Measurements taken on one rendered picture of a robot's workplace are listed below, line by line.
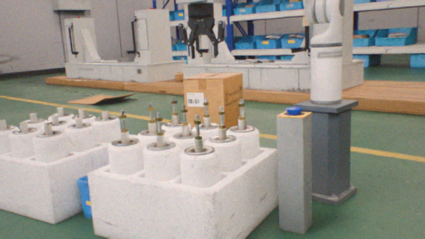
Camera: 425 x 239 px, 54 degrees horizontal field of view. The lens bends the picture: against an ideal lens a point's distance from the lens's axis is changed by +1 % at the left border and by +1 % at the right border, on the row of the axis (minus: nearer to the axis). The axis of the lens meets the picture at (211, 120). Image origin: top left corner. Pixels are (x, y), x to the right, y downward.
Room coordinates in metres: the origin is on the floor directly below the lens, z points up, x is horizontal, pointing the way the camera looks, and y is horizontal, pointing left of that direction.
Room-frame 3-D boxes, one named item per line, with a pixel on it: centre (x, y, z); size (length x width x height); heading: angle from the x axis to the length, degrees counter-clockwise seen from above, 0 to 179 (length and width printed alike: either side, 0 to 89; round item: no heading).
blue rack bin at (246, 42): (6.86, -0.75, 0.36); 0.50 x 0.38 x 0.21; 137
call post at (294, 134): (1.05, -0.21, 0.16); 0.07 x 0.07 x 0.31; 59
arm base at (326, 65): (1.27, -0.36, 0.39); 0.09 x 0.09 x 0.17; 47
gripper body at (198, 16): (1.23, 0.01, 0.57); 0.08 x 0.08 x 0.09
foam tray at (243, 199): (1.13, 0.07, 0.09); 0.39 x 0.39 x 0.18; 59
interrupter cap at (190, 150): (0.97, 0.03, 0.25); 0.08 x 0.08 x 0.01
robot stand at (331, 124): (1.27, -0.36, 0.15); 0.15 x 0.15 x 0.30; 47
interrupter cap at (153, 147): (1.03, 0.13, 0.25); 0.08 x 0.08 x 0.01
